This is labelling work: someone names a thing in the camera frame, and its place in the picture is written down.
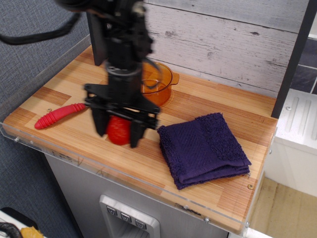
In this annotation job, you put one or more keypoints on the red plastic strawberry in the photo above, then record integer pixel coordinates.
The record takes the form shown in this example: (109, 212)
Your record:
(118, 130)

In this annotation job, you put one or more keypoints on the folded purple towel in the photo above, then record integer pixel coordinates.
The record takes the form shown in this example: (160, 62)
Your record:
(202, 150)

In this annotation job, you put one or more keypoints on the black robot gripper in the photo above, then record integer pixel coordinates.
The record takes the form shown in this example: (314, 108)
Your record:
(122, 97)

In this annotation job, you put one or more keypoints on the dark grey post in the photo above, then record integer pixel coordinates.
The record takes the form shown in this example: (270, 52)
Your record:
(96, 30)
(295, 57)

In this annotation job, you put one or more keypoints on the dark grey right post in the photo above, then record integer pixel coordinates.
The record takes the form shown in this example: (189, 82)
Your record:
(295, 57)

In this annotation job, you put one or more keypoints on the white toy sink unit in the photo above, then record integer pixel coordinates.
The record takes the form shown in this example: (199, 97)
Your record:
(292, 158)

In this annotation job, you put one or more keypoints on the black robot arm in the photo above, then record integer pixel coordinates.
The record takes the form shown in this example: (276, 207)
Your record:
(127, 43)

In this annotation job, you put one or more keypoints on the yellow object bottom left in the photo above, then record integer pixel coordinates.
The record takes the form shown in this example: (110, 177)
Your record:
(31, 232)

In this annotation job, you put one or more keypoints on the red handled metal spoon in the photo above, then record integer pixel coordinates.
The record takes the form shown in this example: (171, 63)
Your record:
(58, 114)

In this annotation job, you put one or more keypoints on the silver dispenser button panel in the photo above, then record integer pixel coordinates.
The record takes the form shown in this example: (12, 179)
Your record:
(123, 221)

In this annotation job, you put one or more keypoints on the grey toy fridge cabinet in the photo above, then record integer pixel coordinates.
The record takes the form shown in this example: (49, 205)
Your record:
(82, 191)

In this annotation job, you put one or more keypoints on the dark grey left post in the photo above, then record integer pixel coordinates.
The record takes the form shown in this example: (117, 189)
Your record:
(96, 30)

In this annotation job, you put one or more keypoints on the clear acrylic edge guard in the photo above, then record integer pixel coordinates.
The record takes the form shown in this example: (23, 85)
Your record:
(224, 203)

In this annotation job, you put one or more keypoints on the orange transparent glass pot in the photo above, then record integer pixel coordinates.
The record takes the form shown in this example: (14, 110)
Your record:
(157, 84)

